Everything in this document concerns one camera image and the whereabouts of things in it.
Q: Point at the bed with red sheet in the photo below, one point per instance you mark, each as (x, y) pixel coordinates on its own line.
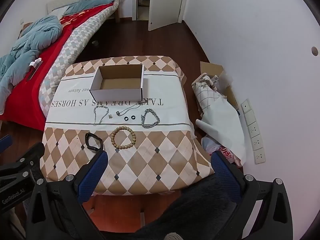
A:
(25, 100)

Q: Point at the grey checked bedsheet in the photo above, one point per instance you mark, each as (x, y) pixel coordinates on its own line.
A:
(75, 45)

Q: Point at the white paper sheet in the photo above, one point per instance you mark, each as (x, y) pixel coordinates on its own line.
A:
(225, 125)

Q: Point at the white door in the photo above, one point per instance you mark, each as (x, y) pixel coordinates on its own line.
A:
(165, 5)

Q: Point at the blue quilt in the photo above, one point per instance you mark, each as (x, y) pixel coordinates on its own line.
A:
(37, 35)

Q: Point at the white paper scrap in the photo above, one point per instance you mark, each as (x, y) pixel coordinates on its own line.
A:
(36, 62)

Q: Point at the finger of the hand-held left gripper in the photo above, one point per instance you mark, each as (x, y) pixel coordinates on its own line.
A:
(30, 156)
(5, 143)

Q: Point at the flattened brown cardboard box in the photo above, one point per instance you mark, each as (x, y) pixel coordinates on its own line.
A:
(211, 68)

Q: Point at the black angular bangle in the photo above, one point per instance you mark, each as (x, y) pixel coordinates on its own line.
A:
(90, 148)

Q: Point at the small grey tape roll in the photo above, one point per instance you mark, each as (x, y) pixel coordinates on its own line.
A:
(95, 43)

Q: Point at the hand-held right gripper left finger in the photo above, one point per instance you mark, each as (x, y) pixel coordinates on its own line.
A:
(92, 175)

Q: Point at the white cardboard box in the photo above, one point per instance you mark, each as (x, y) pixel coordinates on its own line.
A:
(117, 95)

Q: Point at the floral fabric bundle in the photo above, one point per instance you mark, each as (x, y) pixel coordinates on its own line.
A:
(210, 97)

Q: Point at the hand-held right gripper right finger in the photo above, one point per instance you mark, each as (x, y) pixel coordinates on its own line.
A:
(225, 175)

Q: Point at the table with checkered cloth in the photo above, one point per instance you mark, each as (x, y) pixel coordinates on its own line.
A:
(150, 155)

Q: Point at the person's dark trousers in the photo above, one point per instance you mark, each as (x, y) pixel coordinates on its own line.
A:
(200, 210)

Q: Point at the red and white plastic bag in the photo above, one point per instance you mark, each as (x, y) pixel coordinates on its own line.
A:
(227, 155)

